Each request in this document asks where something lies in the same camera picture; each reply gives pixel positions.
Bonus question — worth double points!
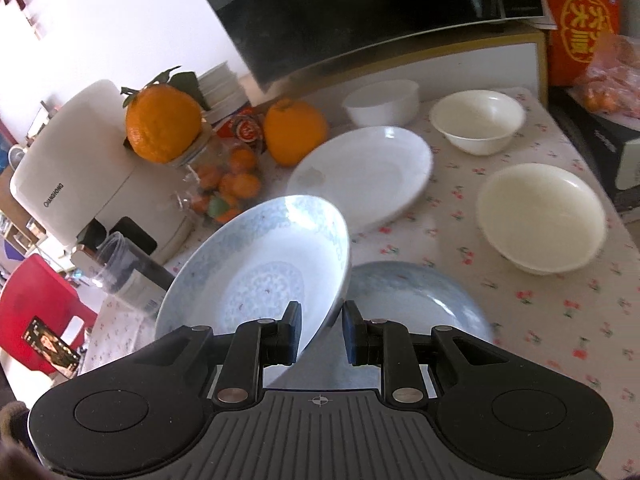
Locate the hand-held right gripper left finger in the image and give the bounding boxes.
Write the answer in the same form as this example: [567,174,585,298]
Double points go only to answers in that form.
[134,301,304,409]

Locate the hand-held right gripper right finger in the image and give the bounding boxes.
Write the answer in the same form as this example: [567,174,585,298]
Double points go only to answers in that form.
[341,300,507,406]

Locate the blue patterned bowl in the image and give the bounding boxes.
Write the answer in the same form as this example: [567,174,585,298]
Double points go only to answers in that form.
[154,195,351,388]

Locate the white bowl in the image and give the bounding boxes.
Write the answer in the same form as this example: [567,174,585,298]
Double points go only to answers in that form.
[430,89,527,156]
[342,79,420,128]

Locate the stack of white plates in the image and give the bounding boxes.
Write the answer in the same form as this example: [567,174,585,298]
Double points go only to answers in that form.
[195,61,251,126]

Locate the blue patterned plate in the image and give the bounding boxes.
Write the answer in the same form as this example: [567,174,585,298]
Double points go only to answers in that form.
[345,260,496,386]

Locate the pile of small tangerines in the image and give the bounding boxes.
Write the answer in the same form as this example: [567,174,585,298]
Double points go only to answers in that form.
[190,147,263,221]

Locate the white plate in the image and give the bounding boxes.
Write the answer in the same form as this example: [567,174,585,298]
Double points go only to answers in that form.
[285,126,434,233]

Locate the cherry print tablecloth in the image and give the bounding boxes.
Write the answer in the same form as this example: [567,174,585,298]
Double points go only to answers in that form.
[80,85,640,480]

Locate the bag of small oranges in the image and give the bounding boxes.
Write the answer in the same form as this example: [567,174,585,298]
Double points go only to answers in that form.
[172,130,266,226]

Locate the red label container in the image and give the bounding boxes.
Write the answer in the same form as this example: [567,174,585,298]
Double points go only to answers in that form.
[215,105,273,156]

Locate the large cream bowl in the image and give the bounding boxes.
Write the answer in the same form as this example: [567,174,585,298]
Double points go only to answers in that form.
[476,162,608,276]

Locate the smartphone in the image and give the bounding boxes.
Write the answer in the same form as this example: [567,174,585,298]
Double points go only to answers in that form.
[22,316,83,378]

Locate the large orange with leaves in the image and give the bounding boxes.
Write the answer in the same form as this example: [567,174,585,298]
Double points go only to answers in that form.
[120,66,211,165]

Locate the red plastic chair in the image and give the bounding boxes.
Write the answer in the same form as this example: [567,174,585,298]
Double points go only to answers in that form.
[0,254,101,376]

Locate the white kitchen appliance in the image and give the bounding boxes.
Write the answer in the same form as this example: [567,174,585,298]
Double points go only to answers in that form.
[9,79,201,281]

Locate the black cardboard box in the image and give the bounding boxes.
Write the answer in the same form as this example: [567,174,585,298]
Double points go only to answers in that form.
[547,85,640,211]

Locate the black microwave oven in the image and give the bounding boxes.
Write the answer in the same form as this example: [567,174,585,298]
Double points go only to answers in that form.
[182,0,558,93]

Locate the clear plastic bag of tangerines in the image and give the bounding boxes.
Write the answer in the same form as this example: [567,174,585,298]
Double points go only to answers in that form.
[570,32,640,121]

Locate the red yellow snack canister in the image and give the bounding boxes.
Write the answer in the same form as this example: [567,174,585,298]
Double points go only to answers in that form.
[532,0,631,88]

